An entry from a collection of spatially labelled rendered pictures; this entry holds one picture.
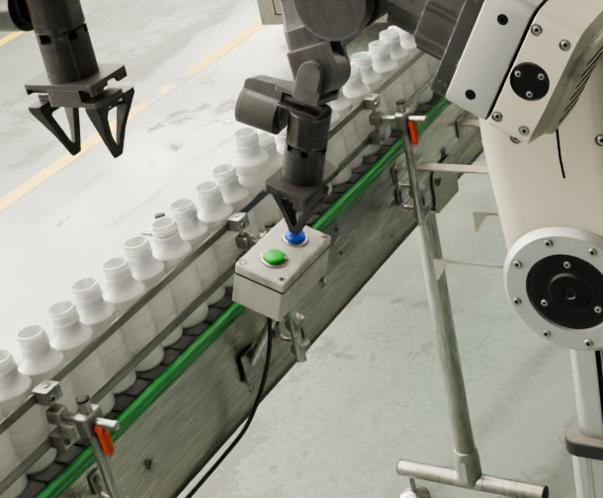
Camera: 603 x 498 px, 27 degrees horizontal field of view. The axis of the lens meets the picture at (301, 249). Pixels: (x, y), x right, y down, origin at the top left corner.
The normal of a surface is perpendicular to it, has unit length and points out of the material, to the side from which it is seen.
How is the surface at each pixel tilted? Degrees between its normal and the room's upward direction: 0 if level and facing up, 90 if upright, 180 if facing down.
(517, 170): 101
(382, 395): 0
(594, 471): 90
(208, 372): 90
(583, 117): 90
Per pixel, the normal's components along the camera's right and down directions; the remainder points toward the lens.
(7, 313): -0.20, -0.87
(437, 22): -0.43, 0.34
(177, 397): 0.85, 0.08
